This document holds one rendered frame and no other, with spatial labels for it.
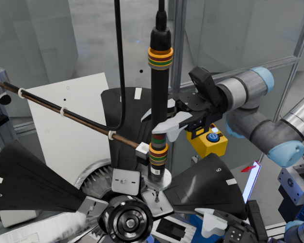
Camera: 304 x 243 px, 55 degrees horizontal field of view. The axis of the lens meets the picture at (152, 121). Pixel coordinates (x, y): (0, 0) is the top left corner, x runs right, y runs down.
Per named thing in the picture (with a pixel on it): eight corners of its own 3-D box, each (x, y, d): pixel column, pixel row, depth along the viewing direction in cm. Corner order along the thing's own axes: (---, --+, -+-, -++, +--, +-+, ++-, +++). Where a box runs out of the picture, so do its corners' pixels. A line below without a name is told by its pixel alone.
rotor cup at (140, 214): (103, 243, 83) (111, 264, 70) (89, 195, 82) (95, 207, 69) (150, 224, 87) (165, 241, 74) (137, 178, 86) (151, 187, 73)
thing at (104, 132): (-2, 87, 91) (-3, 83, 90) (2, 84, 92) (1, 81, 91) (143, 154, 70) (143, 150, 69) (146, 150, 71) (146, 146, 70)
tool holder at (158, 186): (131, 180, 74) (130, 155, 68) (146, 162, 79) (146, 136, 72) (162, 196, 71) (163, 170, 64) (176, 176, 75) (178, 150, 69)
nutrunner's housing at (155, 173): (147, 187, 76) (144, 12, 45) (155, 177, 78) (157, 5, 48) (160, 194, 74) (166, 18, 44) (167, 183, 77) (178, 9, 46)
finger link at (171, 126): (161, 155, 60) (191, 135, 65) (162, 135, 56) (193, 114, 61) (151, 147, 62) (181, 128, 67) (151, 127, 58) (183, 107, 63)
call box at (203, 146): (185, 139, 131) (186, 121, 124) (204, 133, 134) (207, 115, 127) (203, 164, 120) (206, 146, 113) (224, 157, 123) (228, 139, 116)
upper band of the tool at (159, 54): (143, 66, 52) (143, 52, 50) (156, 56, 54) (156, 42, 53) (164, 73, 50) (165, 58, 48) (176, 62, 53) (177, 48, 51)
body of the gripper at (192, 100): (190, 141, 66) (228, 122, 71) (194, 112, 60) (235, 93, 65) (170, 123, 71) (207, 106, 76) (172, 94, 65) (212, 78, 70)
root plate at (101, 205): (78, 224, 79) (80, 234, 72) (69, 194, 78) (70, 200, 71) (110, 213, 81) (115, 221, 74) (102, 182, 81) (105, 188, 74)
